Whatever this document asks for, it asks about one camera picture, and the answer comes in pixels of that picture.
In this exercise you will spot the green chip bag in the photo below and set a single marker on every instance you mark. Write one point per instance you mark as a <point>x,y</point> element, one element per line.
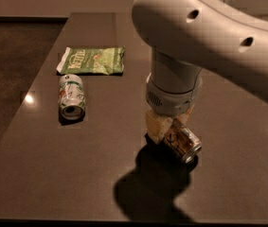
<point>104,61</point>

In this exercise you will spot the orange soda can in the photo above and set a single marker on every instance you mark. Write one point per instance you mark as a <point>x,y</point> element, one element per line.
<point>182,141</point>

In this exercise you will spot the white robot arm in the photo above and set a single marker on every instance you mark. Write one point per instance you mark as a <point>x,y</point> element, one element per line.
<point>187,36</point>

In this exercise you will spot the green and white soda can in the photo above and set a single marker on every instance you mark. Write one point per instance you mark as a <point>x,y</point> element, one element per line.
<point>71,97</point>

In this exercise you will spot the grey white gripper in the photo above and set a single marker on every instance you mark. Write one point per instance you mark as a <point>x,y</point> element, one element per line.
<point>171,101</point>

